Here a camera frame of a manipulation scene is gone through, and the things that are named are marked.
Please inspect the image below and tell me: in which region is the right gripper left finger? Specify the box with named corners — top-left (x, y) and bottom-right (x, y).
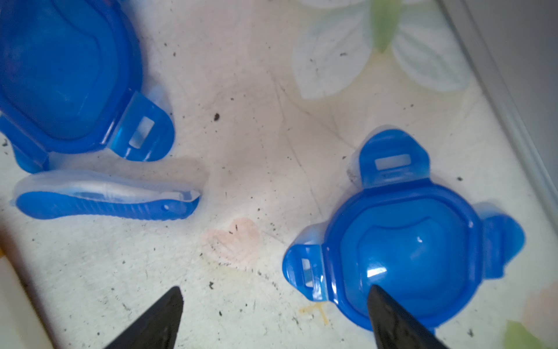
top-left (106, 286), bottom-right (184, 349)

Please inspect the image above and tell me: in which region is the white bottle yellow cap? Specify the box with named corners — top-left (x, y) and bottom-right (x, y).
top-left (1, 251), bottom-right (53, 349)

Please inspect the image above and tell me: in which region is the blue toothbrush case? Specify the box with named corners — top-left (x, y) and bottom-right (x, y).
top-left (11, 170), bottom-right (201, 221)

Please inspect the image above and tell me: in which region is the silver metal case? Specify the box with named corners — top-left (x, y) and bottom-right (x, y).
top-left (440, 1), bottom-right (557, 224)

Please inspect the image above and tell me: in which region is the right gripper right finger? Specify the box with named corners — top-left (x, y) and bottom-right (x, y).
top-left (367, 285), bottom-right (448, 349)

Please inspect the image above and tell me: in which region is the blue lid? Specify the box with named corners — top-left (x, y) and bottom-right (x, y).
top-left (282, 129), bottom-right (525, 330)
top-left (1, 1), bottom-right (175, 173)

